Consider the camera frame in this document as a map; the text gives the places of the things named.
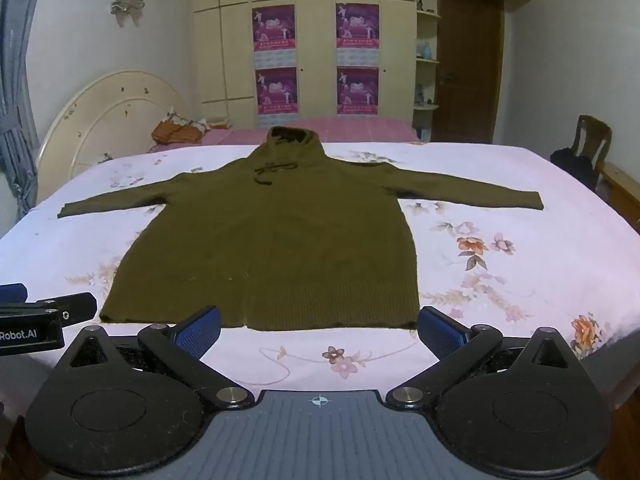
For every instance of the pale patterned pillow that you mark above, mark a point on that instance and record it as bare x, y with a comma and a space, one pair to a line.
215, 122

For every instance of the purple wall poster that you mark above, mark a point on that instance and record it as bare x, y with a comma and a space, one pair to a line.
357, 25
276, 91
357, 90
274, 27

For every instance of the cream round headboard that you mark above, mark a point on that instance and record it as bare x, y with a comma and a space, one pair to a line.
100, 125

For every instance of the black bag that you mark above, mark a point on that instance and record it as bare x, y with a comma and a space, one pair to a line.
575, 165

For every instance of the cream corner shelf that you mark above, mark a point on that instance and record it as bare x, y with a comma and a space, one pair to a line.
425, 62

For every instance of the pink bedspread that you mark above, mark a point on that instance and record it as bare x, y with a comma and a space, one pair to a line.
350, 130

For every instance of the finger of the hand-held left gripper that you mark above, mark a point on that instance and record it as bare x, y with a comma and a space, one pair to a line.
75, 307
12, 291

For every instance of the brown wooden door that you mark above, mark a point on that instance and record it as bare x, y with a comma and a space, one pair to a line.
467, 65

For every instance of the olive green hooded sweater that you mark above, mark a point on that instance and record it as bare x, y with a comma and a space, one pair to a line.
300, 240

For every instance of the wooden side furniture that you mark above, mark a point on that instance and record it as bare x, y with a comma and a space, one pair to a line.
622, 190

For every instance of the grey blue curtain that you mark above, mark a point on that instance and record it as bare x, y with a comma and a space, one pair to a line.
17, 85

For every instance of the brown wooden chair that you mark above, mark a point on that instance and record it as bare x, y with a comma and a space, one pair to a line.
592, 135

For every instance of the small blue figurine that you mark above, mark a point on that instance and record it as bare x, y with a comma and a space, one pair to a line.
427, 50

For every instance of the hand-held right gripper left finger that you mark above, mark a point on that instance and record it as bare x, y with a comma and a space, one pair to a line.
202, 330

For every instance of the cream wardrobe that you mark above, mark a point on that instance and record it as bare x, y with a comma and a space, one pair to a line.
315, 35

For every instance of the orange cloth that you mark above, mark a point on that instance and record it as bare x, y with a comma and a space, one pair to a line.
177, 130

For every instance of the white floral bed sheet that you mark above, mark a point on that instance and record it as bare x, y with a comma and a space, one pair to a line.
525, 280

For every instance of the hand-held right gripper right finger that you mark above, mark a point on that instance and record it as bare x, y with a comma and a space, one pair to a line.
440, 332

